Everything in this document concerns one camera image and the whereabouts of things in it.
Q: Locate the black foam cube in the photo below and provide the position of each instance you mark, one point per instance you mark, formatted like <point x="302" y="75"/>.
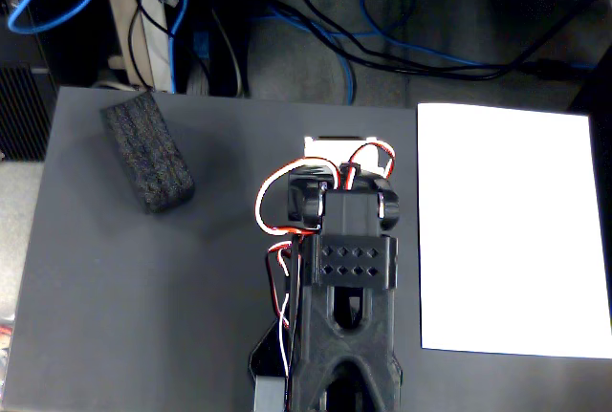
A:
<point x="148" y="154"/>

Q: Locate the black mesh robot base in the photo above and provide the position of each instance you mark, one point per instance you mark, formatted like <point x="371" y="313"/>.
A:
<point x="268" y="354"/>

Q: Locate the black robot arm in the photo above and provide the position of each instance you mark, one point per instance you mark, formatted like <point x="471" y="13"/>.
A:
<point x="349" y="335"/>

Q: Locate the small blue box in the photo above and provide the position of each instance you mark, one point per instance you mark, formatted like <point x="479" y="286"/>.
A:
<point x="201" y="45"/>

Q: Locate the white paper sheet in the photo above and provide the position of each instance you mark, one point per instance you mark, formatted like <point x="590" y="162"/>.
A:
<point x="507" y="230"/>

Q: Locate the beige desk leg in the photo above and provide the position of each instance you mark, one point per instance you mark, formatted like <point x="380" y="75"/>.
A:
<point x="119" y="25"/>

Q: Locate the grey metal clamp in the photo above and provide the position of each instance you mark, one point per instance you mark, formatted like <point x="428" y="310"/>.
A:
<point x="268" y="395"/>

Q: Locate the black ribbed computer case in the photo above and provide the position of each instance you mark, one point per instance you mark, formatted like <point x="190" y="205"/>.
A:
<point x="24" y="115"/>

